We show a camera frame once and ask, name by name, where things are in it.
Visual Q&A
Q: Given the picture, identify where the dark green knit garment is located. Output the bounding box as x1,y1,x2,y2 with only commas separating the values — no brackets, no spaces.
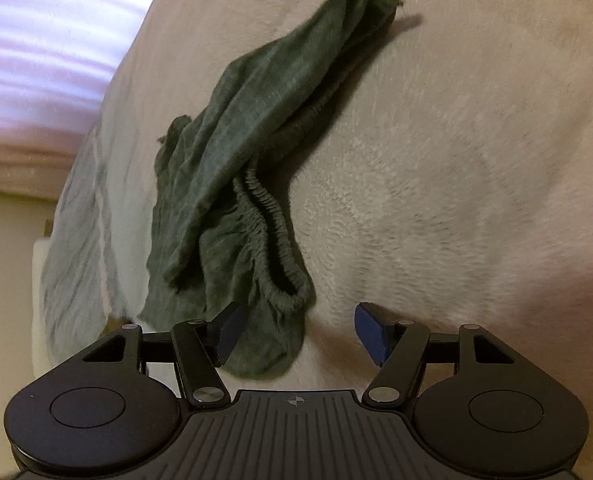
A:
141,0,402,379

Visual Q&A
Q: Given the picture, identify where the pink sheer curtain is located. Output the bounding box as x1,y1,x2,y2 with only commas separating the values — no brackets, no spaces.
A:
0,0,152,200

